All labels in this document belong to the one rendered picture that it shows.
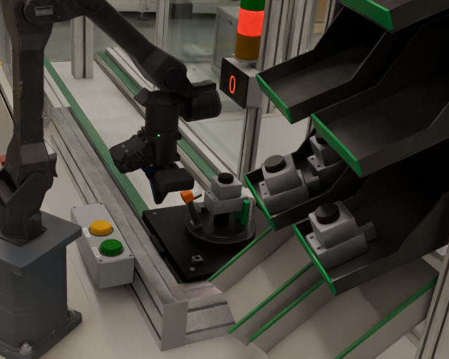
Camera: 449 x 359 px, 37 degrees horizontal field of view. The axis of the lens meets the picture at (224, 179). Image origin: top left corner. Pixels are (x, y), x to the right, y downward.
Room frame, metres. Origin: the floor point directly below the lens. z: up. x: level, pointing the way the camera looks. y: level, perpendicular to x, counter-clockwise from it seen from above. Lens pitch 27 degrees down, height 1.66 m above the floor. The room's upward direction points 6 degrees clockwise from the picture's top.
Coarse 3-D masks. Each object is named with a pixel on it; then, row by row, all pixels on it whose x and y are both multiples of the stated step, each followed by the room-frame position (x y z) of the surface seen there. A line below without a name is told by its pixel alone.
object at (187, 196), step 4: (180, 192) 1.08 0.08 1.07; (184, 192) 1.08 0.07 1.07; (188, 192) 1.07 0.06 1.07; (196, 192) 1.09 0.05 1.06; (200, 192) 1.09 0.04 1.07; (184, 196) 1.07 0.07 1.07; (188, 196) 1.07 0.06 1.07; (192, 196) 1.07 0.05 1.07; (196, 196) 1.08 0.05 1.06; (200, 196) 1.08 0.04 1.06; (184, 200) 1.07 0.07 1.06; (188, 200) 1.07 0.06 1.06; (188, 204) 1.07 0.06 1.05; (192, 204) 1.08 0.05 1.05; (188, 208) 1.08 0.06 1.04; (192, 208) 1.08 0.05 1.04; (192, 212) 1.08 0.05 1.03; (196, 212) 1.08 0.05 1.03; (192, 216) 1.08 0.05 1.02; (196, 216) 1.08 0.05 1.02; (192, 220) 1.09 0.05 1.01; (196, 220) 1.08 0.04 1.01; (196, 224) 1.08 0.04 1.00
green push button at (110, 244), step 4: (108, 240) 1.04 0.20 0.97; (112, 240) 1.04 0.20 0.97; (116, 240) 1.04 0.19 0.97; (100, 244) 1.03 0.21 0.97; (104, 244) 1.02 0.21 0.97; (108, 244) 1.03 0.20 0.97; (112, 244) 1.03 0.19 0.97; (116, 244) 1.03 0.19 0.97; (120, 244) 1.03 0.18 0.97; (100, 248) 1.02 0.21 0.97; (104, 248) 1.01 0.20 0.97; (108, 248) 1.01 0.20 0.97; (112, 248) 1.02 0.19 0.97; (116, 248) 1.02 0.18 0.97; (120, 248) 1.02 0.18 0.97; (104, 252) 1.01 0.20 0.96; (108, 252) 1.01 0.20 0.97; (112, 252) 1.01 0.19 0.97; (116, 252) 1.01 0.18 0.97
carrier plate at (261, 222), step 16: (160, 208) 1.18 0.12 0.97; (176, 208) 1.19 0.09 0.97; (256, 208) 1.22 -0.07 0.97; (160, 224) 1.12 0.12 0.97; (176, 224) 1.12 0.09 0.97; (256, 224) 1.16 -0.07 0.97; (160, 240) 1.07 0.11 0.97; (176, 240) 1.07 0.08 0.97; (176, 256) 1.01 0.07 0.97; (208, 256) 1.02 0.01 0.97; (224, 256) 1.03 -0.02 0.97; (192, 272) 0.97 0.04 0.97; (208, 272) 0.98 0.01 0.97
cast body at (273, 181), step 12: (276, 156) 0.84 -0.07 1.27; (288, 156) 0.85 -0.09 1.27; (264, 168) 0.84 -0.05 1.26; (276, 168) 0.82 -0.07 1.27; (288, 168) 0.82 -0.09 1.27; (264, 180) 0.81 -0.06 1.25; (276, 180) 0.81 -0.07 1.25; (288, 180) 0.82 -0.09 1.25; (300, 180) 0.83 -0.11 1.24; (312, 180) 0.84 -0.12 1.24; (264, 192) 0.83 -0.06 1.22; (276, 192) 0.81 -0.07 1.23; (288, 192) 0.82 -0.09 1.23; (300, 192) 0.82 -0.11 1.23; (312, 192) 0.84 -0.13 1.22; (264, 204) 0.82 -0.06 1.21; (276, 204) 0.82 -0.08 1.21; (288, 204) 0.82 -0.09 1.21
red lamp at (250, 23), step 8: (240, 8) 1.33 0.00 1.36; (240, 16) 1.32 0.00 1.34; (248, 16) 1.31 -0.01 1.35; (256, 16) 1.31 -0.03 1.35; (240, 24) 1.32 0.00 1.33; (248, 24) 1.31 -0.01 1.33; (256, 24) 1.32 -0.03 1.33; (240, 32) 1.32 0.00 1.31; (248, 32) 1.31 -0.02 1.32; (256, 32) 1.32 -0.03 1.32
